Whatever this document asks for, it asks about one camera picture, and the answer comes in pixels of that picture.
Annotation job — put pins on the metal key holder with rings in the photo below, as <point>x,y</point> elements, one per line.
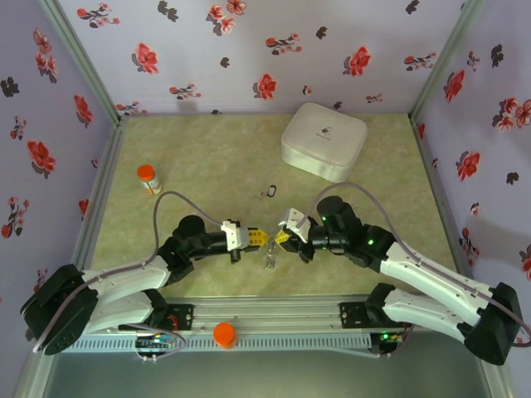
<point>271,257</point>

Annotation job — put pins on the key with black tag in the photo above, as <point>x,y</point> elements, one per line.
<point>272,191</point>

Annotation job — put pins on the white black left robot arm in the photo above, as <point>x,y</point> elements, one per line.
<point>124,278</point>

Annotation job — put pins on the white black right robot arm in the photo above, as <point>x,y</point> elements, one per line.
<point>435,282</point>

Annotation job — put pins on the orange-capped labelled pill bottle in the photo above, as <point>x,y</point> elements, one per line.
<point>146,172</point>

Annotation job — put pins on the white fabric zip case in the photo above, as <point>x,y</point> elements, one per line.
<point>323,141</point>

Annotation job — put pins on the small circuit board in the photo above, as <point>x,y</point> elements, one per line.
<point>151,342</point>
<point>386,338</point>

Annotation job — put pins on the grey metal shelf plate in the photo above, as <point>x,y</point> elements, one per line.
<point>265,377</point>

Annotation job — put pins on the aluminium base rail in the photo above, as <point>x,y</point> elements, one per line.
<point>265,317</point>

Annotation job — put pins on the orange knob on rail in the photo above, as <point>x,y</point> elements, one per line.
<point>224,331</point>

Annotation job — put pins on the aluminium side rail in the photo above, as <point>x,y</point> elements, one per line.
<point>438,186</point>
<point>99,199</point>

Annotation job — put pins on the aluminium frame post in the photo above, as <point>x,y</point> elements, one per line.
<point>444,62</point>
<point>37,381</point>
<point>85,62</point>
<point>499,386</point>

